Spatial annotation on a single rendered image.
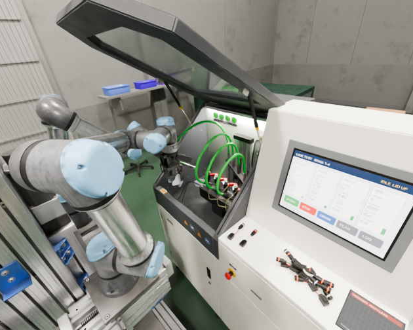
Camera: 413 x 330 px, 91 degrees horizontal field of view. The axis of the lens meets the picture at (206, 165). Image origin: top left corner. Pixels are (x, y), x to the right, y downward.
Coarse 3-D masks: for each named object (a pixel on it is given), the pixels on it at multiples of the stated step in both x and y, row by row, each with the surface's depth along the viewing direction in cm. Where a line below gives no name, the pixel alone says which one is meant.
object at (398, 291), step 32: (288, 128) 87; (320, 128) 78; (352, 128) 70; (384, 128) 65; (384, 160) 66; (256, 192) 106; (288, 224) 95; (224, 256) 104; (320, 256) 86; (352, 256) 77; (224, 288) 121; (256, 288) 92; (384, 288) 71; (224, 320) 145; (256, 320) 104; (288, 320) 82
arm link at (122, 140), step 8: (96, 136) 64; (104, 136) 66; (112, 136) 69; (120, 136) 72; (128, 136) 76; (24, 144) 41; (112, 144) 67; (120, 144) 71; (128, 144) 76; (16, 152) 39; (120, 152) 74; (16, 160) 39; (16, 168) 38; (16, 176) 39; (24, 184) 40
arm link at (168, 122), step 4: (156, 120) 85; (160, 120) 82; (164, 120) 82; (168, 120) 83; (172, 120) 84; (160, 124) 83; (164, 124) 82; (168, 124) 83; (172, 124) 84; (168, 128) 83; (172, 128) 85; (172, 132) 84; (172, 136) 85; (172, 140) 87; (176, 140) 89; (168, 144) 87; (172, 144) 88
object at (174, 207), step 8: (160, 192) 143; (168, 192) 142; (160, 200) 150; (168, 200) 136; (176, 200) 134; (168, 208) 142; (176, 208) 130; (184, 208) 127; (176, 216) 136; (184, 216) 125; (192, 216) 120; (184, 224) 131; (192, 224) 120; (200, 224) 115; (192, 232) 126; (200, 232) 116; (208, 232) 109; (200, 240) 121; (208, 248) 116
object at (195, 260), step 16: (160, 208) 158; (176, 224) 142; (176, 240) 158; (192, 240) 131; (176, 256) 176; (192, 256) 144; (208, 256) 120; (192, 272) 159; (208, 272) 130; (208, 288) 144
